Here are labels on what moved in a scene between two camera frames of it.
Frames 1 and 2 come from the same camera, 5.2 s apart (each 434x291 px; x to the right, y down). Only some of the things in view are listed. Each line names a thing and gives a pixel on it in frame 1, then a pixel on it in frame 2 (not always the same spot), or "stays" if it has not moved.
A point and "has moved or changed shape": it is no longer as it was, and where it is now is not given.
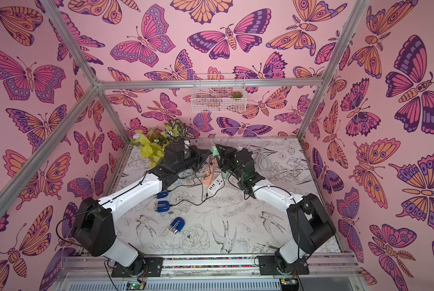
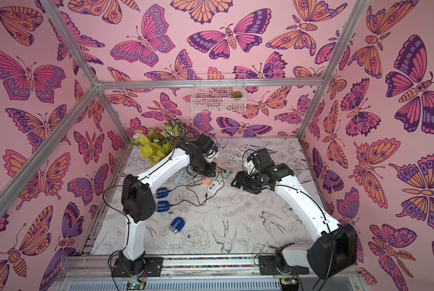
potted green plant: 151,142 stays
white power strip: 217,183 stays
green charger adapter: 214,150 has moved or changed shape
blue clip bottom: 177,225 stays
